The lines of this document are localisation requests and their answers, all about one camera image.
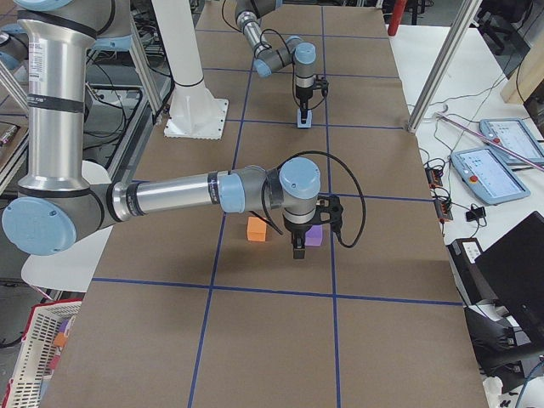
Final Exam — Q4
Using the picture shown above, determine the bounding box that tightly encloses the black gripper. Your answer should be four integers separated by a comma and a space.
296, 86, 314, 119
284, 221, 312, 259

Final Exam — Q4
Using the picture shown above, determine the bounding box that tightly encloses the light blue foam block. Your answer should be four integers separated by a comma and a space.
297, 109, 313, 128

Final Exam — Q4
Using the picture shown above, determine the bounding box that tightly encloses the purple foam block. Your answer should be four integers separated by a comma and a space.
305, 225, 323, 247

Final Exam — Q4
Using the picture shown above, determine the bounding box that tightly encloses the orange foam block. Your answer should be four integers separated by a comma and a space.
246, 216, 267, 242

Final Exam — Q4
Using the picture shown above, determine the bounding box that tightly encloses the red cylinder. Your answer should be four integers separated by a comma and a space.
388, 0, 407, 37

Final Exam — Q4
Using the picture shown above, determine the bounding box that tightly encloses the metal rod with white hook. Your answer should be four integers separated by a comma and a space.
435, 113, 543, 168

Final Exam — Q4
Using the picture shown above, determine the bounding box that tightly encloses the near blue teach pendant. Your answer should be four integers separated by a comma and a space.
450, 147, 530, 205

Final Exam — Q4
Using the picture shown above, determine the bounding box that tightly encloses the blue teach pendant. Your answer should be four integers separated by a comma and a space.
479, 118, 543, 165
450, 147, 530, 205

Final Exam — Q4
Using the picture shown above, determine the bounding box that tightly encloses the far blue teach pendant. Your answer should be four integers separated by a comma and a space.
479, 118, 543, 165

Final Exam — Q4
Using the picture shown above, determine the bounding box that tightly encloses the black computer monitor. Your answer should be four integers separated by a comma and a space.
476, 211, 543, 343

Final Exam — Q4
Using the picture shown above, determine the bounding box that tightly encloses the white plastic basket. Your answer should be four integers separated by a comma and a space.
2, 299, 82, 407

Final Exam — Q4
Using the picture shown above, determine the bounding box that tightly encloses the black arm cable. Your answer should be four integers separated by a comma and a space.
221, 0, 298, 60
263, 149, 367, 248

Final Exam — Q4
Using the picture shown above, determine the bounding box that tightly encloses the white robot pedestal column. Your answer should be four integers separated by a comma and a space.
152, 0, 229, 140

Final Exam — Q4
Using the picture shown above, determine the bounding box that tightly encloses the aluminium frame post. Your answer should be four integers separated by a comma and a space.
406, 0, 482, 133

